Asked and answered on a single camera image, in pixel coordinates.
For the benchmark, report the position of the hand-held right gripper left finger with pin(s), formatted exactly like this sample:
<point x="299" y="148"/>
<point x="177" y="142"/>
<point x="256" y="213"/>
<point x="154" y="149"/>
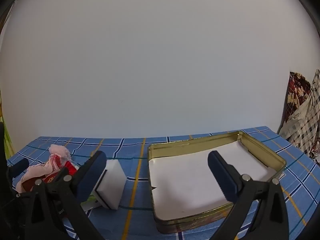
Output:
<point x="91" y="177"/>

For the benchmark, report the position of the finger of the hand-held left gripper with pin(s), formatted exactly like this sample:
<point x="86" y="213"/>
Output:
<point x="18" y="164"/>

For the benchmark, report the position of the white paper liner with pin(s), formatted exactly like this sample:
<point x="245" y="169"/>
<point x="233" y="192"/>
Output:
<point x="185" y="180"/>

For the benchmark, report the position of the white handkerchief with pink trim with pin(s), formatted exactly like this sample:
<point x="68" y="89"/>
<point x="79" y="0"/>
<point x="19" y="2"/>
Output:
<point x="37" y="171"/>

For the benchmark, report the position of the white sponge block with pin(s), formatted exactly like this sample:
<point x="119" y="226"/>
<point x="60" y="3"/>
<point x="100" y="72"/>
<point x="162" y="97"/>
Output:
<point x="112" y="180"/>

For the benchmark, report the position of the blue plaid tablecloth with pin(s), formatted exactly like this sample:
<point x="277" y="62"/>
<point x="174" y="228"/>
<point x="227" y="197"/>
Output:
<point x="140" y="220"/>

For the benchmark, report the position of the red embroidered pouch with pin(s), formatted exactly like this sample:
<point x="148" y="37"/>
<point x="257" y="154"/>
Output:
<point x="66" y="166"/>

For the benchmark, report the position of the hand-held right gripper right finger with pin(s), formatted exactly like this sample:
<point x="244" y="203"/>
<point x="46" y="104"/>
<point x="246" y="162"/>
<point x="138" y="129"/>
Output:
<point x="222" y="177"/>

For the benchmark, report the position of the gold tin box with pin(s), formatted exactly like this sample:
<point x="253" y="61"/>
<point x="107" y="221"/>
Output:
<point x="190" y="223"/>

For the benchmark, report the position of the plaid patchwork blanket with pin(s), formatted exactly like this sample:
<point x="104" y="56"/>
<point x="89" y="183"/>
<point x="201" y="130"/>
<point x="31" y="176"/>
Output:
<point x="302" y="120"/>

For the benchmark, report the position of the green yellow hanging cloth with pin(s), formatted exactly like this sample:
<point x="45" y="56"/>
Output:
<point x="7" y="140"/>

